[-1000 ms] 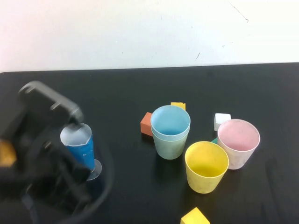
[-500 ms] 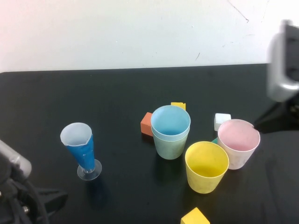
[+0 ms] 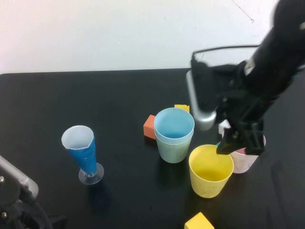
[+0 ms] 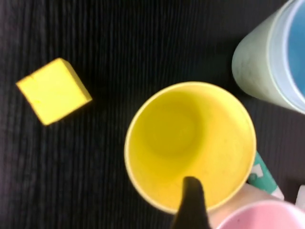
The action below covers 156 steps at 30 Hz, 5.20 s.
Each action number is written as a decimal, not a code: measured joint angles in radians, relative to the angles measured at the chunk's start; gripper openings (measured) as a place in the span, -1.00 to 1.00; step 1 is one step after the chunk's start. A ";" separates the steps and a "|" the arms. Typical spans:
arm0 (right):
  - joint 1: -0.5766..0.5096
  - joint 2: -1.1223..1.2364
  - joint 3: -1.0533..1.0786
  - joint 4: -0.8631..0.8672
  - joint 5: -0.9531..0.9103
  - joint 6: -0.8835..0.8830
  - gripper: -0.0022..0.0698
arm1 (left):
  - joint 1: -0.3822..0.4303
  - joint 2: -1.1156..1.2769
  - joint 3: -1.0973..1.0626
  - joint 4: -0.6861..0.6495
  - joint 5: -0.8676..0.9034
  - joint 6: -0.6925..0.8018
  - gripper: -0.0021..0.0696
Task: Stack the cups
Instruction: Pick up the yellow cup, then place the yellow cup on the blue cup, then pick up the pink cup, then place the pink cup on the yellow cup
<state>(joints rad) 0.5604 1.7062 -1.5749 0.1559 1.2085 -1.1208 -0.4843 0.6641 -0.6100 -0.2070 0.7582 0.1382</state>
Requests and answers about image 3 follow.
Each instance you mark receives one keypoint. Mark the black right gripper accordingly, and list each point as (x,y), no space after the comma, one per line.
(245,107)

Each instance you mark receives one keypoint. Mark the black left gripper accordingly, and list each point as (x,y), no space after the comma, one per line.
(12,214)

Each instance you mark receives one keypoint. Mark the pink plastic cup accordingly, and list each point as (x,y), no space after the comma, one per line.
(243,163)

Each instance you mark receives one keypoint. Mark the yellow plastic cup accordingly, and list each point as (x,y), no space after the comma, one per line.
(207,186)

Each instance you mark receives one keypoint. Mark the light blue plastic cup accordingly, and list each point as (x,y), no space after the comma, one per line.
(174,121)

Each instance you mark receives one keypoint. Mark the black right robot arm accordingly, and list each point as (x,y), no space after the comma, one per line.
(274,47)

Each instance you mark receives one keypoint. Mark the white cube block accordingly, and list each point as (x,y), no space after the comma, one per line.
(224,126)

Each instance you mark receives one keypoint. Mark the yellow cube block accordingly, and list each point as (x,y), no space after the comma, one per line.
(197,223)
(181,107)

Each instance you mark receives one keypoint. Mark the pale green plastic cup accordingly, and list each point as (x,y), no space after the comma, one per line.
(172,153)

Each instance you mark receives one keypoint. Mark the blue paper-lined footed glass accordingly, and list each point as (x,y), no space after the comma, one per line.
(83,157)

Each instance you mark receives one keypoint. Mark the orange cube block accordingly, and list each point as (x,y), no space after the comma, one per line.
(149,125)

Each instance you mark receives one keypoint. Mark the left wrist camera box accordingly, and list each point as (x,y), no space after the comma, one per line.
(25,184)

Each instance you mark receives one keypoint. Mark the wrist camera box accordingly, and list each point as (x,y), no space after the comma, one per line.
(25,184)
(202,120)

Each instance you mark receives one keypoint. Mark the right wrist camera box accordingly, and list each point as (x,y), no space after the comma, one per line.
(202,120)

